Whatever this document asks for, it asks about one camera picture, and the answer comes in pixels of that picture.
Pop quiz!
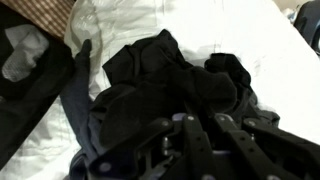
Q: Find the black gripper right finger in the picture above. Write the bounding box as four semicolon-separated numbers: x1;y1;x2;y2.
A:
213;113;320;180

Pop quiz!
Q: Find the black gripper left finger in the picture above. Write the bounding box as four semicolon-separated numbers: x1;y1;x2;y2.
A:
88;114;214;180

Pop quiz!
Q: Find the black sock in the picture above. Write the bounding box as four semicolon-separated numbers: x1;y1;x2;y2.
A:
88;28;253;161

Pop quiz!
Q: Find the dark blue sock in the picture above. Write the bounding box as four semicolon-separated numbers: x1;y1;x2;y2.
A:
60;39;99;180

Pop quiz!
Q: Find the black mesh laundry hamper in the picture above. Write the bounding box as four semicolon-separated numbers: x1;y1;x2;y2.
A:
0;3;74;168

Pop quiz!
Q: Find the dark clothes pile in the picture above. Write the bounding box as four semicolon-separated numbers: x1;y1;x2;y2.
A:
204;53;280;127

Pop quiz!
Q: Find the white duvet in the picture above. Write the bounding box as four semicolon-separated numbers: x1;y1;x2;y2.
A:
1;0;319;180

